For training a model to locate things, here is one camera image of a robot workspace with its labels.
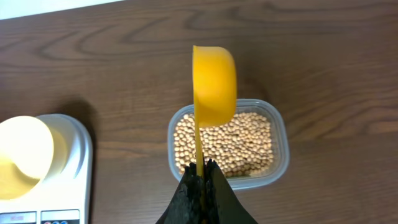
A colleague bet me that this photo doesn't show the yellow measuring scoop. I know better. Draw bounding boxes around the yellow measuring scoop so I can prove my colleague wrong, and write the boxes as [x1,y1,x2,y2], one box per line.
[192,45,237,177]

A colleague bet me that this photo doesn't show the white digital kitchen scale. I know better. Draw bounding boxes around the white digital kitchen scale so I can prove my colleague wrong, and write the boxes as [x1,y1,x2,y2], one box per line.
[1,114,93,223]

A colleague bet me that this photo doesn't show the soybeans in container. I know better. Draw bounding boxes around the soybeans in container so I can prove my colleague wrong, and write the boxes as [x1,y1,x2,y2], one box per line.
[172,113,274,177]

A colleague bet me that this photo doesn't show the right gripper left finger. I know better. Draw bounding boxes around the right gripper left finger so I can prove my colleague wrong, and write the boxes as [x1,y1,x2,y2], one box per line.
[156,163,203,224]

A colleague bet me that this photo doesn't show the pale yellow bowl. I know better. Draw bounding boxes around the pale yellow bowl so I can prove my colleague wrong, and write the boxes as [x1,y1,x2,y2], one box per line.
[1,116,70,201]

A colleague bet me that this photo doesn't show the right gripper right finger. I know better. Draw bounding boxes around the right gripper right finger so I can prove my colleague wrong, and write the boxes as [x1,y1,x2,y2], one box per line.
[204,159,257,224]

